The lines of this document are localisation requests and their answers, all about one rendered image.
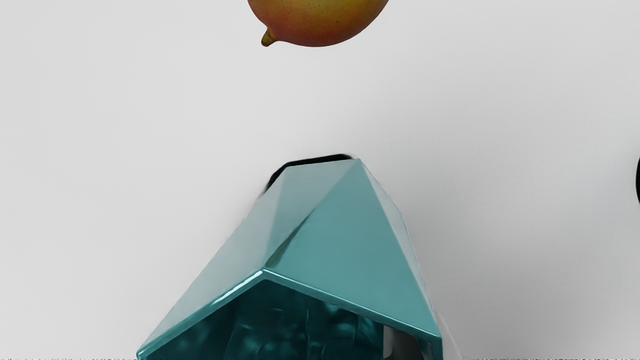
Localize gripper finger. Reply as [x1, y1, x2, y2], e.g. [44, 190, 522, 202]
[383, 325, 422, 360]

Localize teal faceted mug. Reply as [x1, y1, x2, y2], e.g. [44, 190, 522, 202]
[136, 158, 444, 360]

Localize red yellow mango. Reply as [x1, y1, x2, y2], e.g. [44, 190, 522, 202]
[247, 0, 390, 48]

